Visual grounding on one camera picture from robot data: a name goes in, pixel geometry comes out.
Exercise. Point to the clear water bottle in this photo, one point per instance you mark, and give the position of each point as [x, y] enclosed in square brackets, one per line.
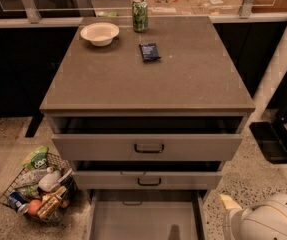
[33, 177]

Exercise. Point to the grey drawer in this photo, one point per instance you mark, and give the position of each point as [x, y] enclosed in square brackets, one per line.
[147, 147]
[146, 215]
[147, 175]

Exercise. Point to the grey bottom drawer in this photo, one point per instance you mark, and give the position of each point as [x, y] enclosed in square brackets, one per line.
[146, 215]

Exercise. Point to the grey middle drawer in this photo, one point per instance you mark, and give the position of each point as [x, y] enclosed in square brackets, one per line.
[147, 175]

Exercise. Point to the orange fruit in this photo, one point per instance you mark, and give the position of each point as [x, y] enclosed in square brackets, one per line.
[34, 205]

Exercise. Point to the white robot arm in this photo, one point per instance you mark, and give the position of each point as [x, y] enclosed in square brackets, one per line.
[265, 220]

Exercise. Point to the white bowl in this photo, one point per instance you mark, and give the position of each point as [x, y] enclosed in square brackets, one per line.
[100, 34]

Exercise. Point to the wire basket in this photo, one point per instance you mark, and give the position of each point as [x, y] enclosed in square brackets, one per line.
[32, 192]

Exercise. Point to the green soda can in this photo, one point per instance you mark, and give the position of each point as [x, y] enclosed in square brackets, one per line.
[140, 15]

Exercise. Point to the green chip bag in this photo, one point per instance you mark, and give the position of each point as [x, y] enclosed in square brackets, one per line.
[36, 159]

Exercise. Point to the dark blue snack packet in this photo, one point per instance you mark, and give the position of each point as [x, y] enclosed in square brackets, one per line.
[149, 52]

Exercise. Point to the blue soda can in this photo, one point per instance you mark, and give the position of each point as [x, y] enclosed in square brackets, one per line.
[18, 203]

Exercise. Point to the black floor tray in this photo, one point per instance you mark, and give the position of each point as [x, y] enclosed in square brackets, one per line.
[272, 140]

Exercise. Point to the grey drawer cabinet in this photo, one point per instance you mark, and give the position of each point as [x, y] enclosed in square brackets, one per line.
[194, 88]

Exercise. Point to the yellow brown snack box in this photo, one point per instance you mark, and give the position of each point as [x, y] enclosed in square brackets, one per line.
[50, 205]

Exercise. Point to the white plastic bottle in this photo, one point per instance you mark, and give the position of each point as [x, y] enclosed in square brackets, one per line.
[50, 180]

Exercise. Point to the grey top drawer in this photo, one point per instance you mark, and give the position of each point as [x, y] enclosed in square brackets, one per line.
[147, 147]

